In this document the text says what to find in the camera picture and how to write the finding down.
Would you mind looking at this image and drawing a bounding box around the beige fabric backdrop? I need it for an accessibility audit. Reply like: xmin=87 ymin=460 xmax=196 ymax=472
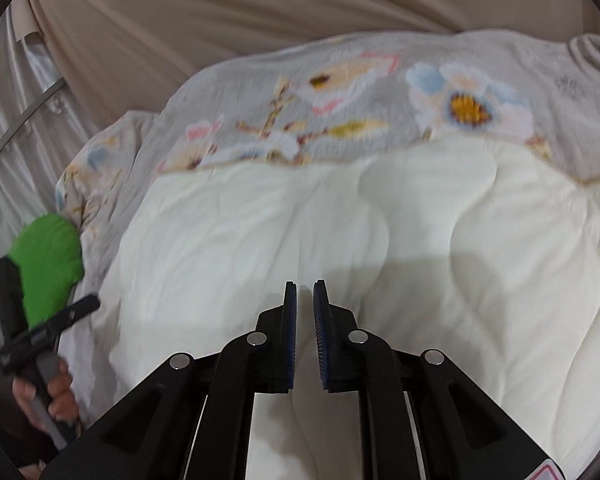
xmin=28 ymin=0 xmax=600 ymax=126

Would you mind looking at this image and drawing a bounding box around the person's left hand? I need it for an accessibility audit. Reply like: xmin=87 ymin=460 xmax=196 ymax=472
xmin=11 ymin=358 xmax=82 ymax=480

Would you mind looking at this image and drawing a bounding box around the cream quilted jacket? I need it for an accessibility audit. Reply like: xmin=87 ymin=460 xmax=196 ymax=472
xmin=61 ymin=134 xmax=600 ymax=480

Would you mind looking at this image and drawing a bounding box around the shiny silver curtain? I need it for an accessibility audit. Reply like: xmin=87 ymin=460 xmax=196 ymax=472
xmin=0 ymin=0 xmax=97 ymax=255

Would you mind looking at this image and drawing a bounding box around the grey floral fleece blanket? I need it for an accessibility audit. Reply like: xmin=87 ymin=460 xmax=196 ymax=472
xmin=54 ymin=29 xmax=600 ymax=426

